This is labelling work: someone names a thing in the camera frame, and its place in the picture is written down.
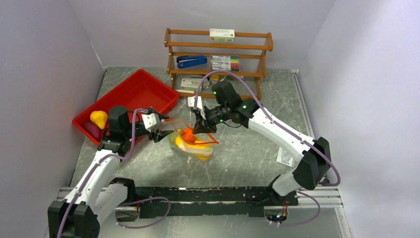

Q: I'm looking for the blue stapler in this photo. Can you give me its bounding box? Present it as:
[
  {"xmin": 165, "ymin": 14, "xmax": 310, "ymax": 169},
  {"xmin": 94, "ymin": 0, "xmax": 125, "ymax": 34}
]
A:
[{"xmin": 176, "ymin": 55, "xmax": 208, "ymax": 69}]

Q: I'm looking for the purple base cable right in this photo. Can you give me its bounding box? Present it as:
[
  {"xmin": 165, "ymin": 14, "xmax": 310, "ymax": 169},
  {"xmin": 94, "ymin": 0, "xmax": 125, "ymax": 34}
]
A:
[{"xmin": 269, "ymin": 190, "xmax": 320, "ymax": 228}]

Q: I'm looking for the white paper card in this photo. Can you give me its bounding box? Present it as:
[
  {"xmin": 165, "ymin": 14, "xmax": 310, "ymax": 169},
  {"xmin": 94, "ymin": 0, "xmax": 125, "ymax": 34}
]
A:
[{"xmin": 276, "ymin": 148, "xmax": 294, "ymax": 168}]

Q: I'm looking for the pack of coloured markers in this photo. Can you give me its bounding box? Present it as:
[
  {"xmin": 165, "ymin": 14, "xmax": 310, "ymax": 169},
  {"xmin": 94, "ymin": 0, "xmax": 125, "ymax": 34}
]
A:
[{"xmin": 210, "ymin": 55, "xmax": 240, "ymax": 71}]

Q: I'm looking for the orange red pepper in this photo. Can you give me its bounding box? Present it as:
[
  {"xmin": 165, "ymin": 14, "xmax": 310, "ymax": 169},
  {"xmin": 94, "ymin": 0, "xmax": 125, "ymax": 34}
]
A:
[{"xmin": 180, "ymin": 127, "xmax": 196, "ymax": 143}]

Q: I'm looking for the white staples box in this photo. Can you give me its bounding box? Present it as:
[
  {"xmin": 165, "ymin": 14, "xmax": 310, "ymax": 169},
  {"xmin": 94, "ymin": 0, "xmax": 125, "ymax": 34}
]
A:
[{"xmin": 180, "ymin": 78, "xmax": 202, "ymax": 92}]

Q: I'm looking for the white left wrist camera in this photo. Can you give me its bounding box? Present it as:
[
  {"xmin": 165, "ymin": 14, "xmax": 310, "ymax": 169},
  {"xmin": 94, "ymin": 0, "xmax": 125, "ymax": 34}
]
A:
[{"xmin": 141, "ymin": 113, "xmax": 161, "ymax": 132}]

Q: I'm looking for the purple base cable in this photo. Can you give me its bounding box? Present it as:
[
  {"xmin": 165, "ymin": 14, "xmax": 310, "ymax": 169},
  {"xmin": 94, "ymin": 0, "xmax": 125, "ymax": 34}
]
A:
[
  {"xmin": 114, "ymin": 196, "xmax": 171, "ymax": 230},
  {"xmin": 269, "ymin": 190, "xmax": 320, "ymax": 228}
]

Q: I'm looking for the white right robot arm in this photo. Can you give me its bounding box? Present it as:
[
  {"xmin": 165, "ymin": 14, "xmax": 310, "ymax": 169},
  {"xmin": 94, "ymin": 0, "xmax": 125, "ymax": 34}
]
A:
[{"xmin": 188, "ymin": 81, "xmax": 331, "ymax": 205}]

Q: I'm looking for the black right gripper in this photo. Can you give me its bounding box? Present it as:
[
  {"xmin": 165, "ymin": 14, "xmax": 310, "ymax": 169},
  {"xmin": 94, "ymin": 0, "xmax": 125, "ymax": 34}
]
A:
[{"xmin": 192, "ymin": 104, "xmax": 230, "ymax": 134}]

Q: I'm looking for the red plastic tray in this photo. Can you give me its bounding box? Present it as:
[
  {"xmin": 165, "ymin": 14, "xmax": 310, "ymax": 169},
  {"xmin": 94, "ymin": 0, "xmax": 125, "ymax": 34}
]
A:
[{"xmin": 72, "ymin": 69, "xmax": 179, "ymax": 146}]

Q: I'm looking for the purple eggplant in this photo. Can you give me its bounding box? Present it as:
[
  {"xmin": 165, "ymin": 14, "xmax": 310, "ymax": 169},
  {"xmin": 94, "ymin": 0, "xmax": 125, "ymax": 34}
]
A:
[{"xmin": 83, "ymin": 121, "xmax": 101, "ymax": 140}]

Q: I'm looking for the wooden three-tier shelf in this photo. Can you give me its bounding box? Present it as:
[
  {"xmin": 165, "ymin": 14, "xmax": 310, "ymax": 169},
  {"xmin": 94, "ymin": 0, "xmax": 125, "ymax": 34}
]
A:
[{"xmin": 164, "ymin": 28, "xmax": 274, "ymax": 99}]

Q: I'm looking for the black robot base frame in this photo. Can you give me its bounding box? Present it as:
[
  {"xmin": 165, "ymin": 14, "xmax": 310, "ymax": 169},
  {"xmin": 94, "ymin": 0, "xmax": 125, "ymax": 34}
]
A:
[{"xmin": 111, "ymin": 178, "xmax": 298, "ymax": 221}]

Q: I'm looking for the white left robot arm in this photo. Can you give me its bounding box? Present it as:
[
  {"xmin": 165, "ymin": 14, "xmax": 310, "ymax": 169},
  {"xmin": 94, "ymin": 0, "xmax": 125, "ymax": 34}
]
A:
[{"xmin": 48, "ymin": 106, "xmax": 172, "ymax": 238}]

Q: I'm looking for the yellow pear squash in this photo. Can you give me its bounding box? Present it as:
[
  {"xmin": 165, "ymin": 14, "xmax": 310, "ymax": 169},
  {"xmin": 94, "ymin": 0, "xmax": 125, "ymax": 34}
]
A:
[{"xmin": 90, "ymin": 111, "xmax": 108, "ymax": 130}]

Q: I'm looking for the clear zip top bag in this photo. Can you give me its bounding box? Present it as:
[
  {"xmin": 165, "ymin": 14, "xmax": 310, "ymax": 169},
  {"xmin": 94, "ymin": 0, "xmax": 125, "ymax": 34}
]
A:
[{"xmin": 163, "ymin": 118, "xmax": 219, "ymax": 161}]

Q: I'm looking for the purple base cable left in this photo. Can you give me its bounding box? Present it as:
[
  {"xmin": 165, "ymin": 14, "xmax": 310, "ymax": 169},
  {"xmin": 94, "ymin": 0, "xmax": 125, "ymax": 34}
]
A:
[{"xmin": 114, "ymin": 196, "xmax": 171, "ymax": 230}]

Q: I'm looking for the yellow bell pepper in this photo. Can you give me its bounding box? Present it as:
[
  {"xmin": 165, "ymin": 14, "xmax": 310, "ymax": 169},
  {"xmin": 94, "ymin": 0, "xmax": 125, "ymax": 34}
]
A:
[{"xmin": 196, "ymin": 153, "xmax": 213, "ymax": 161}]

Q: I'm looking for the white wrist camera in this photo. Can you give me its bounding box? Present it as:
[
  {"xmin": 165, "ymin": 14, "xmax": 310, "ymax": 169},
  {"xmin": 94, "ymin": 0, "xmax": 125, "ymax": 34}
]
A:
[
  {"xmin": 187, "ymin": 96, "xmax": 206, "ymax": 120},
  {"xmin": 141, "ymin": 113, "xmax": 161, "ymax": 132}
]

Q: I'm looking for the white box on top shelf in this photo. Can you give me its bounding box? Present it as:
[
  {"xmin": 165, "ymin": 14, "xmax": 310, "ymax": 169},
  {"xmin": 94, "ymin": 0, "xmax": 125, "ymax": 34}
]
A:
[{"xmin": 209, "ymin": 28, "xmax": 235, "ymax": 43}]

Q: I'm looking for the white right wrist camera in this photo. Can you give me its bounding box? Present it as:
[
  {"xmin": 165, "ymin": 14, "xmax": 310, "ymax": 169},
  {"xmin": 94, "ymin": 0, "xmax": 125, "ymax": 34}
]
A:
[{"xmin": 187, "ymin": 96, "xmax": 206, "ymax": 120}]

